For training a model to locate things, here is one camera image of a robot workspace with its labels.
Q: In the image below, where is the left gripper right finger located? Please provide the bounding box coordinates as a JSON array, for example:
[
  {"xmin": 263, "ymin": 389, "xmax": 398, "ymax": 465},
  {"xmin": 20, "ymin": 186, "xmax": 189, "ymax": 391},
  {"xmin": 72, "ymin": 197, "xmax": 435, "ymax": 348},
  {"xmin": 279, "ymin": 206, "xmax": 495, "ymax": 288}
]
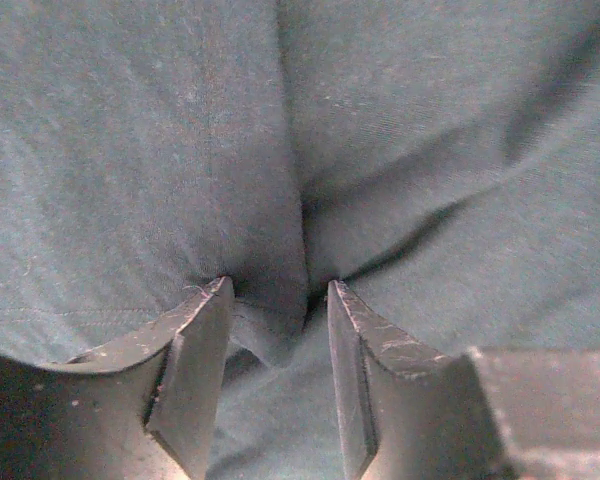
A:
[{"xmin": 327, "ymin": 281, "xmax": 518, "ymax": 479}]

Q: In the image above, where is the black t shirt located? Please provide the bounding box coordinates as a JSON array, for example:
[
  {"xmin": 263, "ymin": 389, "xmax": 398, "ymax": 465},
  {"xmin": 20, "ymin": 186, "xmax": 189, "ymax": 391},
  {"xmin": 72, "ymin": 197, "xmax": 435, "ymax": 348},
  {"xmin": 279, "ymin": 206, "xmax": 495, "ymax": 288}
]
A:
[{"xmin": 0, "ymin": 1, "xmax": 600, "ymax": 479}]

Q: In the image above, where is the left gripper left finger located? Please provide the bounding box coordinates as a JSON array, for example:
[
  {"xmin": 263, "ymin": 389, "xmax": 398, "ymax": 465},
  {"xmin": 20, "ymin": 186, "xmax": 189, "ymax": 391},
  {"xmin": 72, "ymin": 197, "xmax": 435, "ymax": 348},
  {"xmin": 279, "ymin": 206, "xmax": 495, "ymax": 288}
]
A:
[{"xmin": 0, "ymin": 277, "xmax": 234, "ymax": 479}]

